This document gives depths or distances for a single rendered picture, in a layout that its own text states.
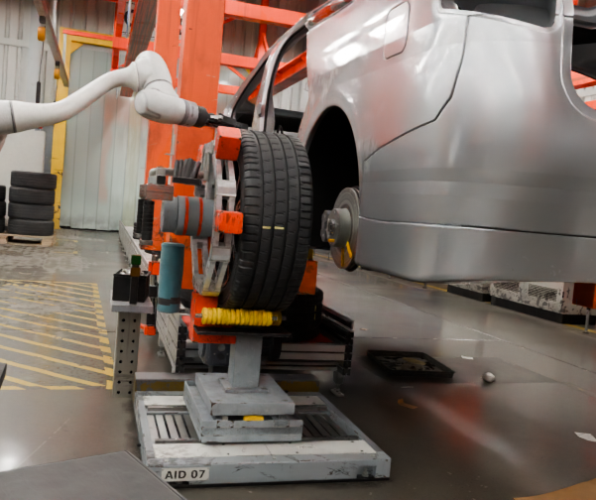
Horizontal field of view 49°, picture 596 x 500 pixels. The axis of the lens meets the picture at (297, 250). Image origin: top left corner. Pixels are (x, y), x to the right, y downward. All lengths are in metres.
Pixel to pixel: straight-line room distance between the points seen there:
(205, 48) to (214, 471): 1.71
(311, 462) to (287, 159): 1.02
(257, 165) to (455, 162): 0.73
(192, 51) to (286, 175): 0.93
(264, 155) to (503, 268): 0.90
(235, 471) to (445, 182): 1.15
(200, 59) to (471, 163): 1.55
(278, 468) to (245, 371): 0.40
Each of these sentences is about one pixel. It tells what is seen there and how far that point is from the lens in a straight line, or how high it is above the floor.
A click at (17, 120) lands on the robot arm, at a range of 2.23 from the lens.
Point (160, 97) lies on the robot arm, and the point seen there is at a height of 1.23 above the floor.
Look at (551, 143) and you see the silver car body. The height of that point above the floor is 1.12.
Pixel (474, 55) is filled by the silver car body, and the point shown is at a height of 1.33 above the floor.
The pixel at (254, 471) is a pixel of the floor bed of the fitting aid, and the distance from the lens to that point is 2.27.
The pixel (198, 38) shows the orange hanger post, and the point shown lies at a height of 1.59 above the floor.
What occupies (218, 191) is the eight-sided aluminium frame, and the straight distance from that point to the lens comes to 2.16.
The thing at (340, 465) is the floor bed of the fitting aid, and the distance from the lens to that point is 2.36.
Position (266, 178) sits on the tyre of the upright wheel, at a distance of 2.17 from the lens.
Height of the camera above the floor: 0.92
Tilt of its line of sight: 4 degrees down
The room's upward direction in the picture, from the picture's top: 5 degrees clockwise
